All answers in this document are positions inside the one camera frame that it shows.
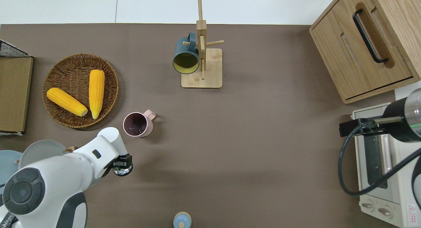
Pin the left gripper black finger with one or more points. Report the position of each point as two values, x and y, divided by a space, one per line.
130 164
117 167

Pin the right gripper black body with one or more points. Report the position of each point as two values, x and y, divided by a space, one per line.
394 109

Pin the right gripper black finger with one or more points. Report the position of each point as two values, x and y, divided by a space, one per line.
345 126

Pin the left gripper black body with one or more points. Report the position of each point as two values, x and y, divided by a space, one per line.
120 159

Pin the pink ceramic mug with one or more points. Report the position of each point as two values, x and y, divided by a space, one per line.
135 124

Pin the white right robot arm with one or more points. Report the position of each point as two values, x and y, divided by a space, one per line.
413 109

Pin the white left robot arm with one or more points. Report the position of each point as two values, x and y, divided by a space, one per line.
49 188

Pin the wooden cabinet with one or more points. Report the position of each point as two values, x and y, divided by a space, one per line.
338 57

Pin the yellow corn cob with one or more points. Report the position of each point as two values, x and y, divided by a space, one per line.
96 93
65 101

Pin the grey plate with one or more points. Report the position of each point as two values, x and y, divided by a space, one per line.
39 152

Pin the cream oven knob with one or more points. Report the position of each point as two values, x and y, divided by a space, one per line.
367 206
384 211

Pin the brown table mat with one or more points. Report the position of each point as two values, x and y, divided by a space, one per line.
263 139

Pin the white toaster oven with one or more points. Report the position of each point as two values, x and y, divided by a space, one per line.
394 201

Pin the round wicker basket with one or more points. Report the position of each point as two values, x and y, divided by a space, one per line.
72 73

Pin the light blue plate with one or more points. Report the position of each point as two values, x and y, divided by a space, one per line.
8 165

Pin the wooden mug tree stand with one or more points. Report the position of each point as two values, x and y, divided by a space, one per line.
212 73

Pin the dark blue mug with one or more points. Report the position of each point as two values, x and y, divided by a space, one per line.
184 48

